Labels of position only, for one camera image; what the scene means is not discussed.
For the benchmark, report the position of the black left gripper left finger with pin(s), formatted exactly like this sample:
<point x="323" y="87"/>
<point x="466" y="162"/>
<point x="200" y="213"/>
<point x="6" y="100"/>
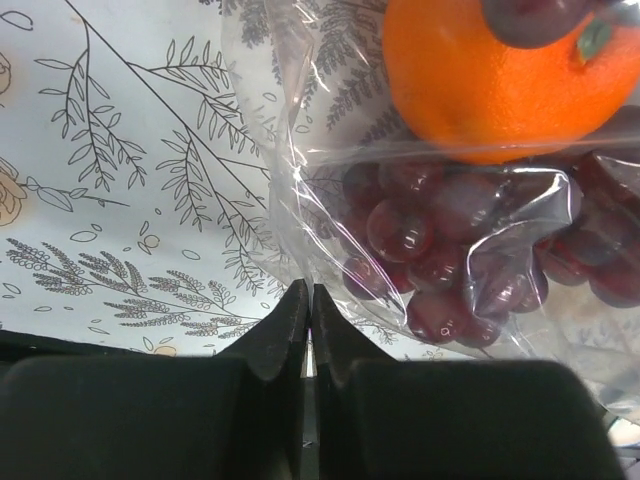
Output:
<point x="81" y="411"/>

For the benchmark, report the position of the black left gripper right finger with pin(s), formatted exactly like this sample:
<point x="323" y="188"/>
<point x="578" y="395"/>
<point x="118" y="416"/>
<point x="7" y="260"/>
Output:
<point x="380" y="418"/>

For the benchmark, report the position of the purple fake grape bunch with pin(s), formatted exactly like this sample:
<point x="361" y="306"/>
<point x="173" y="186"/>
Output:
<point x="460" y="248"/>

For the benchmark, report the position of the clear zip top bag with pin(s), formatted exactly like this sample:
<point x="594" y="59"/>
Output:
<point x="311" y="81"/>

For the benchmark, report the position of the fake orange fruit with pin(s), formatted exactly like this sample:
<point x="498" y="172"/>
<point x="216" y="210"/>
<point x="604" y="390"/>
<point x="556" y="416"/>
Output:
<point x="492" y="81"/>

